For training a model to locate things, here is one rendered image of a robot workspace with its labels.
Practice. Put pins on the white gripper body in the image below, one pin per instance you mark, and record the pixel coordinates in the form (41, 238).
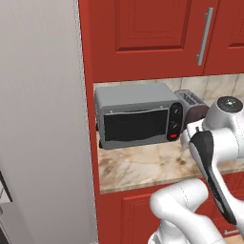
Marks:
(190, 133)

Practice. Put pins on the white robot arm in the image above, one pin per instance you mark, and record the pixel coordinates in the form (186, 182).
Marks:
(178, 203)

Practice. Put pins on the black toaster oven knob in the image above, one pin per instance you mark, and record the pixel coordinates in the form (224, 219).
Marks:
(174, 125)
(176, 110)

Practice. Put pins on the silver and brown toaster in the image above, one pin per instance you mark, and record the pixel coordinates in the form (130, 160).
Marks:
(192, 103)

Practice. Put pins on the toaster oven glass door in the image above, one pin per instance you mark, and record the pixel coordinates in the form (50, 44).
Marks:
(136, 125)

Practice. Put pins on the grey toaster oven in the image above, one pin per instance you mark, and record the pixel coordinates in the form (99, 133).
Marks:
(133, 97)

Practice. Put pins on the red base cupboard door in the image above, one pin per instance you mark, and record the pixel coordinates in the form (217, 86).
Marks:
(127, 219)
(235, 186)

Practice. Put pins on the grey fridge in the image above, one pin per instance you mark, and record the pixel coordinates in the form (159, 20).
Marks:
(41, 120)

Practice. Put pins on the red wall cupboard door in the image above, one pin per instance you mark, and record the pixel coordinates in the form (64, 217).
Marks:
(228, 35)
(143, 38)

